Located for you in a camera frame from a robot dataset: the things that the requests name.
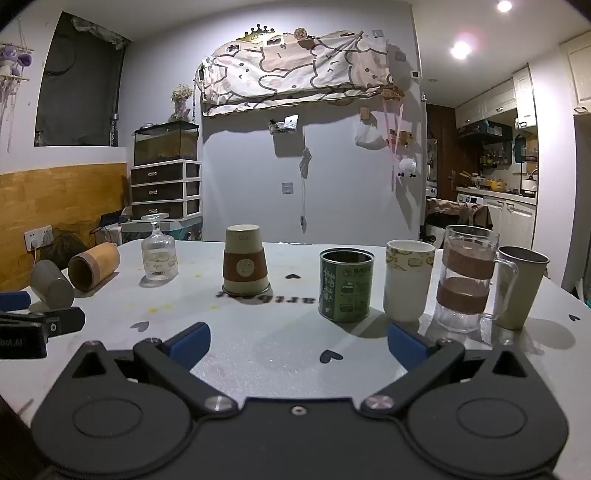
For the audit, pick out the white plush ball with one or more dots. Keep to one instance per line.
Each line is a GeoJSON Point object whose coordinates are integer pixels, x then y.
{"type": "Point", "coordinates": [406, 167]}

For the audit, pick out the blue storage box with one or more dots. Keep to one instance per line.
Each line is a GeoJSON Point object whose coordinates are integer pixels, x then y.
{"type": "Point", "coordinates": [159, 228]}

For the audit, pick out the dried flower bouquet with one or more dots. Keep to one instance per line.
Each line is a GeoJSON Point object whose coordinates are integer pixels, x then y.
{"type": "Point", "coordinates": [182, 99]}

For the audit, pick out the wall photo cards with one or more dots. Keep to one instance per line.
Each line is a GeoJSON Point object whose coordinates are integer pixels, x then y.
{"type": "Point", "coordinates": [284, 124]}

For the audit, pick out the white kitchen wall cabinets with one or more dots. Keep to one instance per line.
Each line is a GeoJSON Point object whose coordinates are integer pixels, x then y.
{"type": "Point", "coordinates": [517, 94]}

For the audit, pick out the glass mug with brown bands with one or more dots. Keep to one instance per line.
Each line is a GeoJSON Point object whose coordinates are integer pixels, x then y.
{"type": "Point", "coordinates": [464, 286]}

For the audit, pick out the printed blanket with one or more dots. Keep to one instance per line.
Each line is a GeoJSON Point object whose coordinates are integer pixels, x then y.
{"type": "Point", "coordinates": [286, 69]}

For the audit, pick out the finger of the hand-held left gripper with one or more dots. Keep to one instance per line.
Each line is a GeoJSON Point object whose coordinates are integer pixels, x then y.
{"type": "Point", "coordinates": [64, 319]}
{"type": "Point", "coordinates": [14, 302]}

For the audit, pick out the white plastic bag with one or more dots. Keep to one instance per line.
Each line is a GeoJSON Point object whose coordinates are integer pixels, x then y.
{"type": "Point", "coordinates": [369, 136]}

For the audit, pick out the ribbed clear glass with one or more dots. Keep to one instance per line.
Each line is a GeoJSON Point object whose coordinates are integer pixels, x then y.
{"type": "Point", "coordinates": [159, 258]}

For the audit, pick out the purple plush toy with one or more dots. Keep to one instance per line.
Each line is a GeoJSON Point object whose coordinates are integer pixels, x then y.
{"type": "Point", "coordinates": [14, 57]}

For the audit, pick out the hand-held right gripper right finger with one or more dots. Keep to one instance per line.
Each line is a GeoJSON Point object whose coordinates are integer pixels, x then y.
{"type": "Point", "coordinates": [408, 347]}

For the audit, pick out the green tin can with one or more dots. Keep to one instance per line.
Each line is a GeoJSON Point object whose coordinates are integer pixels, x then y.
{"type": "Point", "coordinates": [346, 290]}

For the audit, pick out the small wall socket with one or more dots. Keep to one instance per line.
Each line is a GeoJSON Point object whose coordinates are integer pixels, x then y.
{"type": "Point", "coordinates": [287, 188]}

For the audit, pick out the white kitchen counter unit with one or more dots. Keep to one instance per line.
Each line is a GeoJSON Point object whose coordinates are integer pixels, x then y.
{"type": "Point", "coordinates": [505, 214]}

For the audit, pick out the black mesh bag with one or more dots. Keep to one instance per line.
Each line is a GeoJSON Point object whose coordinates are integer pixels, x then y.
{"type": "Point", "coordinates": [62, 251]}

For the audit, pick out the round ceiling light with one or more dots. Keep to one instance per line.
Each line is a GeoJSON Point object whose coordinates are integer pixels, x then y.
{"type": "Point", "coordinates": [504, 5]}
{"type": "Point", "coordinates": [461, 50]}

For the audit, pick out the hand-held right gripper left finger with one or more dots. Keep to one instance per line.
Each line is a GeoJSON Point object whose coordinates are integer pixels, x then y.
{"type": "Point", "coordinates": [191, 344]}

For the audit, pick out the dark window cloth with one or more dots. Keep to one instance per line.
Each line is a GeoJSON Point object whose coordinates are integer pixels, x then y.
{"type": "Point", "coordinates": [78, 87]}

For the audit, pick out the paper cup with brown sleeve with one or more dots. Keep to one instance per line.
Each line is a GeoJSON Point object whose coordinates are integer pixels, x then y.
{"type": "Point", "coordinates": [244, 267]}

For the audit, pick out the white cup with patterned rim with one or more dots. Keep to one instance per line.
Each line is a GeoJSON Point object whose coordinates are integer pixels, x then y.
{"type": "Point", "coordinates": [406, 286]}

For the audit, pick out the gold crown decoration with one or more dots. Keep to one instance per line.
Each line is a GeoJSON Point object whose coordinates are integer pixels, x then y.
{"type": "Point", "coordinates": [256, 34]}

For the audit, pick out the white wall power socket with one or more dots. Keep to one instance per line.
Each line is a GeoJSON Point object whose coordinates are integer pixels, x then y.
{"type": "Point", "coordinates": [39, 237]}

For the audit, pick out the bamboo cup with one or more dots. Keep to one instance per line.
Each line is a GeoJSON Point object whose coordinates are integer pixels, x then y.
{"type": "Point", "coordinates": [94, 265]}

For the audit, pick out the glass fish tank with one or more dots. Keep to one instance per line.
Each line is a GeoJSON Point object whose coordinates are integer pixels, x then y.
{"type": "Point", "coordinates": [166, 145]}

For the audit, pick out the white drawer unit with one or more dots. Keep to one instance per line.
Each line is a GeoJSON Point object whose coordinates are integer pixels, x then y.
{"type": "Point", "coordinates": [164, 189]}

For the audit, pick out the grey cup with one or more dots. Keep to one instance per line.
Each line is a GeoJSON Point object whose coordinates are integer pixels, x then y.
{"type": "Point", "coordinates": [53, 284]}

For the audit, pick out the chair with draped clothing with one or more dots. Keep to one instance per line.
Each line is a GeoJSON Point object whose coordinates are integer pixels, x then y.
{"type": "Point", "coordinates": [457, 214]}

